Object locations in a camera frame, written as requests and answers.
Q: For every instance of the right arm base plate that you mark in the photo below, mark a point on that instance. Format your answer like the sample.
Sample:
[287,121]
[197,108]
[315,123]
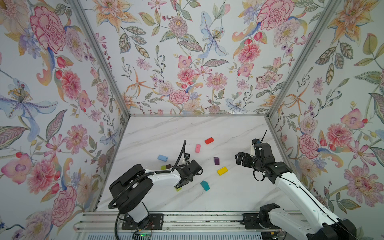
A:
[252,221]

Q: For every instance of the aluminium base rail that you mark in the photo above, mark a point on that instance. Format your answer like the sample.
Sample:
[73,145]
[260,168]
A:
[177,222]

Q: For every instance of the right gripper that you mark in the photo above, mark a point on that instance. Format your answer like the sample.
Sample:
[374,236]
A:
[246,156]

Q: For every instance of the red wood block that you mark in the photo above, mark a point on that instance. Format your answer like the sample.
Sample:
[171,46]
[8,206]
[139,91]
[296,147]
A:
[209,141]

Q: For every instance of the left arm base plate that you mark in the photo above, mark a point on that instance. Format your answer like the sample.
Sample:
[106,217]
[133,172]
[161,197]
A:
[151,222]

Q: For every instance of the pink wood block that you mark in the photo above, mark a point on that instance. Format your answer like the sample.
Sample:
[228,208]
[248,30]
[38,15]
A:
[198,148]

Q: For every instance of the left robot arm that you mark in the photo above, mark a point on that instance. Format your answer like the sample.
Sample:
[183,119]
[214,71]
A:
[129,190]

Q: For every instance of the light blue wood block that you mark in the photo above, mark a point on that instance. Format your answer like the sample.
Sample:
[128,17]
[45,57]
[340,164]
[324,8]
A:
[162,158]

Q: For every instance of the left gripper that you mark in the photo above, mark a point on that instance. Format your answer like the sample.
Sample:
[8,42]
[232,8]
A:
[191,179]

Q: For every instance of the purple wood block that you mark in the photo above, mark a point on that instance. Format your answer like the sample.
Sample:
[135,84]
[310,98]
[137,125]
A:
[216,161]

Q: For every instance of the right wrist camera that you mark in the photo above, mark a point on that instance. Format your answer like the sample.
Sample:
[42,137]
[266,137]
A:
[252,151]

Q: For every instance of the teal wood block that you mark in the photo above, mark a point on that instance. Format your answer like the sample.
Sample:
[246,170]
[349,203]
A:
[205,185]

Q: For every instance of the yellow wood block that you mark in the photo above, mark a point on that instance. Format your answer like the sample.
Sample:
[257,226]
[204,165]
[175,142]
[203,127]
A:
[222,171]

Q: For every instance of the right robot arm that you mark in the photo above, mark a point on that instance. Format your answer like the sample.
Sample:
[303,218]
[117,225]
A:
[321,223]

